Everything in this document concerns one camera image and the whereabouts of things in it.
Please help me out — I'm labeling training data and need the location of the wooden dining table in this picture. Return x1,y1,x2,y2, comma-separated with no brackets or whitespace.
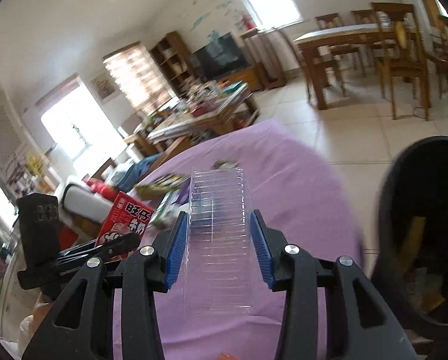
295,24,381,111

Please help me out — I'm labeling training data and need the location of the red snack box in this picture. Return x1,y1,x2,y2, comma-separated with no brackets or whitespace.
96,192,155,261

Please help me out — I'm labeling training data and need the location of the purple tablecloth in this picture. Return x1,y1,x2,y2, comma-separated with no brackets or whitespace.
148,119,363,359

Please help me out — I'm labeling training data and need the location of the clear plastic tray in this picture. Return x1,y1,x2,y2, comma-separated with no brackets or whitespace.
183,167,253,314

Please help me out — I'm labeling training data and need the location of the small round wrapper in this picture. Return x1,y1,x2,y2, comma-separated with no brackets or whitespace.
213,160,239,170

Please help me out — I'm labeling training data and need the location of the black trash bin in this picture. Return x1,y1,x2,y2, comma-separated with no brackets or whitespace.
371,136,448,339

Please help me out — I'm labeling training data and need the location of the wooden coffee table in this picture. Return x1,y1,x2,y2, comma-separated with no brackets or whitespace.
124,81,260,155

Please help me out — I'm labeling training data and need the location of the tall wooden stand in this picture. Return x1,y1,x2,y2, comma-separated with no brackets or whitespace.
240,28,287,89

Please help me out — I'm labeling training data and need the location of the dark snack wrapper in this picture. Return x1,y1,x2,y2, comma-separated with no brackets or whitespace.
135,173,190,201

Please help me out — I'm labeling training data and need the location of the wooden dining chair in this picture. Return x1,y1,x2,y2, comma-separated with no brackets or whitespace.
371,2,431,120

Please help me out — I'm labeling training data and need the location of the black television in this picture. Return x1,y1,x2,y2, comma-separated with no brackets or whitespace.
193,33,248,80

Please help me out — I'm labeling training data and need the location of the green gum package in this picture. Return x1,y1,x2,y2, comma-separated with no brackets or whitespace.
149,190,183,230

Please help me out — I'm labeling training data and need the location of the wooden bookshelf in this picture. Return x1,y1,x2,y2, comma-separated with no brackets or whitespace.
150,31,196,96

